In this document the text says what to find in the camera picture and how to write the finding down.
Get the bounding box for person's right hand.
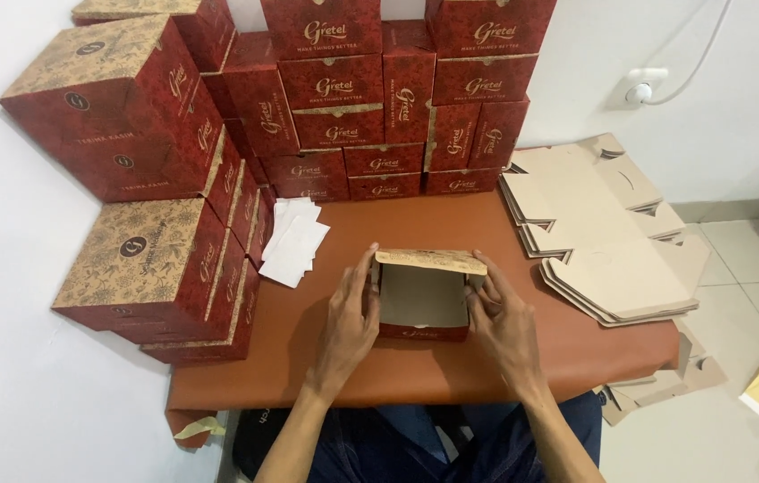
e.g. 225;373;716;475
465;250;549;403

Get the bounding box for person's left hand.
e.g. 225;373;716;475
309;243;383;398

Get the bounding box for red cardboard box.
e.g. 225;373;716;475
371;248;489;343

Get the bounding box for brown table cover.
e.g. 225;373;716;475
165;191;682;449

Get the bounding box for pile of white paper sheets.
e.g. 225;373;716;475
259;196;331;289

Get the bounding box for pile of flat cardboard blanks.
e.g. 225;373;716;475
499;133;712;328

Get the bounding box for person's blue trousers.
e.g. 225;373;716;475
322;391;603;483

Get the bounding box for loose cardboard blanks heap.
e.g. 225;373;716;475
595;322;729;428

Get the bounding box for yellow tape strip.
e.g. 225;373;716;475
174;416;226;441

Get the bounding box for stack of closed red boxes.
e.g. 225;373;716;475
0;0;558;366

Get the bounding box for white wall socket with plug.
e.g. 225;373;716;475
624;67;669;107

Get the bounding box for white cable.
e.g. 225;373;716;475
648;0;734;105

